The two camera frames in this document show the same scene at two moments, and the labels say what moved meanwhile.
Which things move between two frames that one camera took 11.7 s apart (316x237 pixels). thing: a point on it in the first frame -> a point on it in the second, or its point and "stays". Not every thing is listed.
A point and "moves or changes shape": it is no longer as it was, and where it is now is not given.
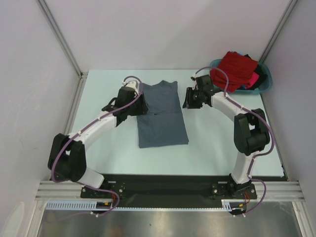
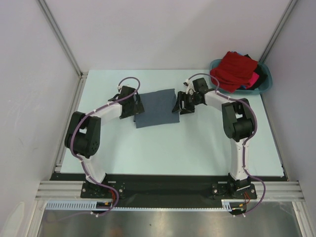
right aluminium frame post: (277, 31) stays
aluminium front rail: (274, 190) stays
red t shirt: (239, 68) stays
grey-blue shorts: (164, 124) moves or changes shape
